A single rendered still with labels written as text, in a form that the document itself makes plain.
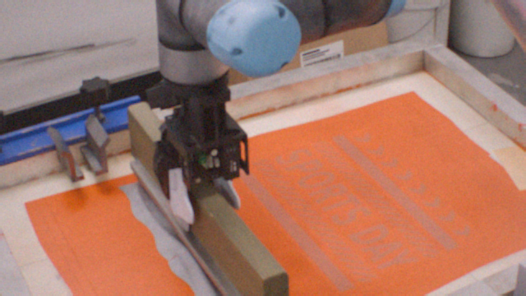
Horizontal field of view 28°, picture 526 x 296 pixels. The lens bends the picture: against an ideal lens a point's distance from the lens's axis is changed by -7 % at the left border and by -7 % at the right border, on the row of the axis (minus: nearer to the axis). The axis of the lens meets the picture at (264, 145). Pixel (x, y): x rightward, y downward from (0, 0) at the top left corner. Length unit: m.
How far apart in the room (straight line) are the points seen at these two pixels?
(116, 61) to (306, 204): 2.15
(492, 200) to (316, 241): 0.25
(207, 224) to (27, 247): 0.26
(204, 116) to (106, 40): 2.28
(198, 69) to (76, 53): 2.30
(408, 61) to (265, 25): 0.70
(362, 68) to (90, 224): 0.50
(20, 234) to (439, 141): 0.59
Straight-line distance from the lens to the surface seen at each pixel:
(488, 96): 1.56
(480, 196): 1.41
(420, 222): 1.36
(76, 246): 1.35
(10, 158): 1.46
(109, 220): 1.39
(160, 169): 1.23
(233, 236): 1.17
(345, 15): 1.07
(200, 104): 1.13
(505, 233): 1.35
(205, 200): 1.23
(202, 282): 1.26
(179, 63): 1.13
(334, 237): 1.33
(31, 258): 1.34
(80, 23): 3.39
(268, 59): 1.01
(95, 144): 1.43
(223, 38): 1.00
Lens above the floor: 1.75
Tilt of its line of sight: 32 degrees down
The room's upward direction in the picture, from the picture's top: 3 degrees counter-clockwise
